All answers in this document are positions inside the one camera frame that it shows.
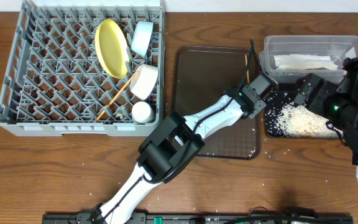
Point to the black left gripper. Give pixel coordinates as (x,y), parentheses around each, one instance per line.
(266,84)

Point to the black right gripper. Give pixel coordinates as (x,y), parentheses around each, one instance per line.
(325,89)

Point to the wooden chopstick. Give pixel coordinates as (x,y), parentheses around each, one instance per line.
(116,96)
(247,69)

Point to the pile of white rice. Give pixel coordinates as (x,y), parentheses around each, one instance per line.
(300,123)

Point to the white paper napkin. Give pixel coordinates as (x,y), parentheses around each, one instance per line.
(304,62)

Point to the cream plastic cup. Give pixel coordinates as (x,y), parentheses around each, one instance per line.
(142,113)

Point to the light blue plastic bowl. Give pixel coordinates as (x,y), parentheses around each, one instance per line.
(142,37)

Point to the yellow plastic plate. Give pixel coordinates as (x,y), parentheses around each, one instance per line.
(111,49)

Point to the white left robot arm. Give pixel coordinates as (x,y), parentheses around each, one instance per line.
(174,143)

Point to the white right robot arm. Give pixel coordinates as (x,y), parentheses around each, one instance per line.
(348,135)

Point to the black waste tray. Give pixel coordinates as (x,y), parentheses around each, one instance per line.
(272,124)

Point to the clear plastic waste bin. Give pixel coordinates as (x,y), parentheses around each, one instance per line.
(338,47)

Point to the dark brown serving tray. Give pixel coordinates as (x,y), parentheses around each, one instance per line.
(201,76)

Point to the grey plastic dish rack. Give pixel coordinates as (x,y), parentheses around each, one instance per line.
(54,83)

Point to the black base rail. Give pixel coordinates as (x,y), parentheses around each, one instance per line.
(142,218)

